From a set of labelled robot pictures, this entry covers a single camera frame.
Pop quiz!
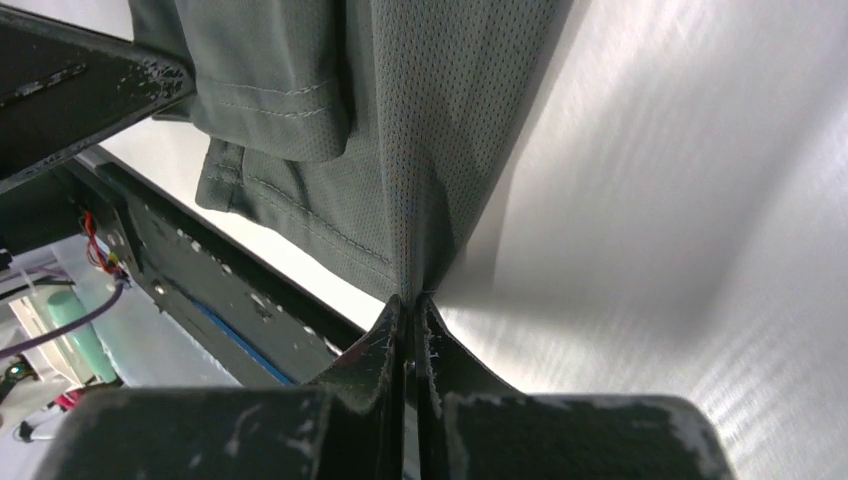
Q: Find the teal bottle under table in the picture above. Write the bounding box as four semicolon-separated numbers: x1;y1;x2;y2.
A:
46;289;118;383

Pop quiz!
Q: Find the grey t-shirt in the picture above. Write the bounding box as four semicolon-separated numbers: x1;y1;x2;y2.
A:
129;1;567;303

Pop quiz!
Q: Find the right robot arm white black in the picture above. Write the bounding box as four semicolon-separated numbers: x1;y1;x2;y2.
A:
1;1;733;479

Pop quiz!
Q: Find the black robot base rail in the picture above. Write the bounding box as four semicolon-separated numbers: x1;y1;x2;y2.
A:
0;145;369;389

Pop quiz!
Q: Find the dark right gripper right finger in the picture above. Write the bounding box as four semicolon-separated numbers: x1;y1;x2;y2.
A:
413;296;735;479

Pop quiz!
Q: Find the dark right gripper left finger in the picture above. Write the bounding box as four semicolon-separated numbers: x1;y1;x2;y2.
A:
36;297;405;479

